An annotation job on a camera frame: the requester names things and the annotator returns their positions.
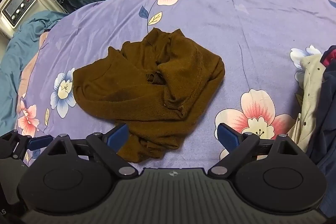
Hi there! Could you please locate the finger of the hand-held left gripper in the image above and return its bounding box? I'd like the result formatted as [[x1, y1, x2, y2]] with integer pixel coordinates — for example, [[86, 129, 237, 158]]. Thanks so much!
[[0, 130, 54, 160]]

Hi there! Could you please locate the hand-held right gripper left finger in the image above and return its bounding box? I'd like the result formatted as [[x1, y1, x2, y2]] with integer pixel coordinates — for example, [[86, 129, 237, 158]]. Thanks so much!
[[47, 124, 139, 178]]

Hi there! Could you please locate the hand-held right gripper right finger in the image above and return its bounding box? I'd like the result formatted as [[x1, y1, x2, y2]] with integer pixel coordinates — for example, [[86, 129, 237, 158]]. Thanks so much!
[[208, 123, 306, 177]]

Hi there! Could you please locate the brown knit sweater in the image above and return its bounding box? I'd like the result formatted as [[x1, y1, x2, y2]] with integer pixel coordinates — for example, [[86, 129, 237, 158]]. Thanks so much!
[[72, 28, 226, 164]]

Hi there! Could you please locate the teal duvet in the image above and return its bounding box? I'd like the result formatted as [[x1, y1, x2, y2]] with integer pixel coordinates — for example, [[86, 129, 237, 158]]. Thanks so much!
[[0, 10, 69, 135]]

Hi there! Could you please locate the purple floral blanket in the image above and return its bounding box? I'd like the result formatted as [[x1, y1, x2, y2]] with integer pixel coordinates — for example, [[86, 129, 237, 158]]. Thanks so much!
[[16, 0, 336, 169]]

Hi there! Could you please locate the cream dotted garment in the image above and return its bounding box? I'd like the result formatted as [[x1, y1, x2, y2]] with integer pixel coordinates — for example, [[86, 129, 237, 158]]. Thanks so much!
[[294, 53, 326, 151]]

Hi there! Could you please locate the navy garment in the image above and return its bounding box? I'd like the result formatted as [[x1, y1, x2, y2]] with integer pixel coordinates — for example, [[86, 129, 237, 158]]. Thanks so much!
[[307, 60, 336, 214]]

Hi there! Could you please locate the white machine with control panel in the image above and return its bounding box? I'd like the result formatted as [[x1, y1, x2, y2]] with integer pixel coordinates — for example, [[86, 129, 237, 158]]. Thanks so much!
[[0, 0, 66, 38]]

